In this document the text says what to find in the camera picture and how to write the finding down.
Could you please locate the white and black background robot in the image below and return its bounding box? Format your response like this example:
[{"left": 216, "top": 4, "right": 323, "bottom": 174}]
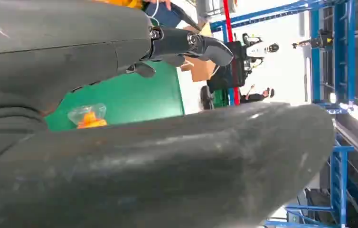
[{"left": 241, "top": 32, "right": 280, "bottom": 75}]

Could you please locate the brown cardboard box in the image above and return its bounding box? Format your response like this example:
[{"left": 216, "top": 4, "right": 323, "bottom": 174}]
[{"left": 179, "top": 22, "right": 219, "bottom": 83}]

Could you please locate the green table mat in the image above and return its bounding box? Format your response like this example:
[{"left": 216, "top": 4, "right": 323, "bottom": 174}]
[{"left": 44, "top": 60, "right": 185, "bottom": 132}]

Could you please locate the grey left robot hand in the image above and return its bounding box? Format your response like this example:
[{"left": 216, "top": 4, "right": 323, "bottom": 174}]
[{"left": 0, "top": 0, "right": 336, "bottom": 228}]

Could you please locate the yellow sheet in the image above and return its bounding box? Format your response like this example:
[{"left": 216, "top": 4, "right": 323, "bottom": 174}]
[{"left": 94, "top": 0, "right": 144, "bottom": 10}]

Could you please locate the black device on rack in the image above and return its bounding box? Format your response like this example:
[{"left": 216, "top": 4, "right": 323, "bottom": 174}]
[{"left": 292, "top": 29, "right": 334, "bottom": 50}]

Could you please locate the background person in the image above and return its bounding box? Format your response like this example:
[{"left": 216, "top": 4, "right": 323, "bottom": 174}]
[{"left": 239, "top": 84, "right": 276, "bottom": 105}]

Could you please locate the green crate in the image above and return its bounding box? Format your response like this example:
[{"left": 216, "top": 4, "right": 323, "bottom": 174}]
[{"left": 213, "top": 89, "right": 230, "bottom": 108}]

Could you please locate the red post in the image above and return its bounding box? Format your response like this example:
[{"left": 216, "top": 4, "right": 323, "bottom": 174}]
[{"left": 222, "top": 0, "right": 241, "bottom": 106}]

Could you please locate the blue metal rack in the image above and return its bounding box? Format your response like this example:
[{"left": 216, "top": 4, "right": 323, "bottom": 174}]
[{"left": 209, "top": 0, "right": 358, "bottom": 228}]

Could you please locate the orange drink bottle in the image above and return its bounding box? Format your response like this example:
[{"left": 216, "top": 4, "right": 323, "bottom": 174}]
[{"left": 67, "top": 103, "right": 108, "bottom": 130}]

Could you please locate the black carrying case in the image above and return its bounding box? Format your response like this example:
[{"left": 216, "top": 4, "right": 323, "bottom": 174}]
[{"left": 207, "top": 41, "right": 246, "bottom": 93}]

